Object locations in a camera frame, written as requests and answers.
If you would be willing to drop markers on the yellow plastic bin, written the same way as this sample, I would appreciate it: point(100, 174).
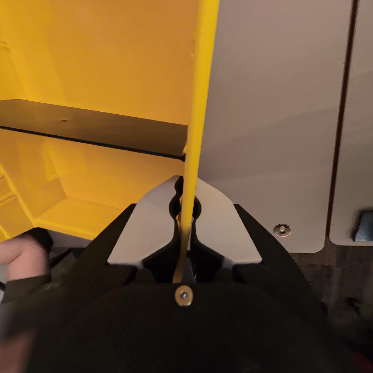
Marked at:
point(116, 58)

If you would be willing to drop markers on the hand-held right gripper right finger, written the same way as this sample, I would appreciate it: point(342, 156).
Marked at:
point(227, 233)

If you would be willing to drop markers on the person's dark clothing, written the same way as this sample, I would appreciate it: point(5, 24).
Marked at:
point(23, 287)

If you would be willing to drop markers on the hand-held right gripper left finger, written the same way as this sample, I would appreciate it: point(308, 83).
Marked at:
point(142, 230)

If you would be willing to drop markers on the person's left hand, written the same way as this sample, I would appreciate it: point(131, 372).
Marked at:
point(26, 256)

